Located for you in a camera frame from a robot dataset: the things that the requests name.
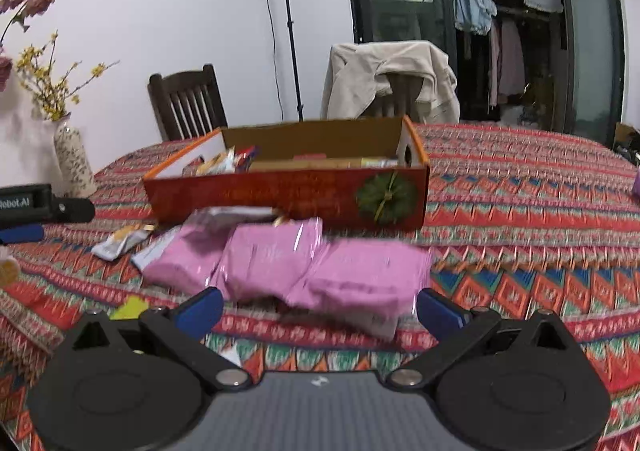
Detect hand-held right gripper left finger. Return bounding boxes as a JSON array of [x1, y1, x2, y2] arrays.
[[52, 287, 251, 389]]

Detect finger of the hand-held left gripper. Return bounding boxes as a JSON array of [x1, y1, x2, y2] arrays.
[[0, 224, 45, 245], [52, 198, 96, 225]]

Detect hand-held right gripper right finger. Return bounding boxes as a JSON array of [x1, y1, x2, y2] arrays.
[[390, 287, 591, 389]]

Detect pink snack packet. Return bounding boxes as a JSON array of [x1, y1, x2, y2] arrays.
[[287, 238, 433, 327], [210, 218, 325, 303], [131, 226, 231, 295]]

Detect orange cardboard box pumpkin print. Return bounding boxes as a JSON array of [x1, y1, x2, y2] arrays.
[[143, 115, 431, 233]]

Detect white floral ceramic vase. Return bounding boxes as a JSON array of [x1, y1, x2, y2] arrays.
[[53, 114, 98, 198]]

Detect small white and orange packet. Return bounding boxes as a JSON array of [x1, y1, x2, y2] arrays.
[[91, 224, 157, 260]]

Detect flat white packet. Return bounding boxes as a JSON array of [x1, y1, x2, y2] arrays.
[[350, 311, 401, 339]]

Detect yellow-green long packet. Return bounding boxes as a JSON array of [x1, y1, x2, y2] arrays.
[[110, 296, 149, 321]]

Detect grey purple snack packet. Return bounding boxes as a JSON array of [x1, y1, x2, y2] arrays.
[[185, 206, 278, 233]]

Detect yellow flower branches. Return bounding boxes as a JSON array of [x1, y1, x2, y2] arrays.
[[15, 31, 121, 122]]

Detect red and blue packet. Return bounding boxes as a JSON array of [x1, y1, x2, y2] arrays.
[[235, 146, 262, 173]]

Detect dark wooden chair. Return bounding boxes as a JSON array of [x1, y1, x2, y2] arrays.
[[148, 64, 228, 142]]

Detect wooden chair under jacket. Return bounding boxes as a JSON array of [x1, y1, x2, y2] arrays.
[[375, 74, 426, 122]]

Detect beige jacket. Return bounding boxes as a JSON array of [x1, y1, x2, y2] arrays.
[[320, 41, 461, 124]]

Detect open brown cardboard box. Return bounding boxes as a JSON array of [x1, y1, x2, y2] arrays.
[[612, 121, 640, 164]]

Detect hanging mauve garment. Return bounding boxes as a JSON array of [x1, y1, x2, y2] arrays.
[[487, 16, 527, 107]]

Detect studio light on stand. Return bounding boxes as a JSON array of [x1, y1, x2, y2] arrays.
[[250, 0, 306, 122]]

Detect black light cable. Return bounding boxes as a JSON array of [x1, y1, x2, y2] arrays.
[[259, 0, 282, 124]]

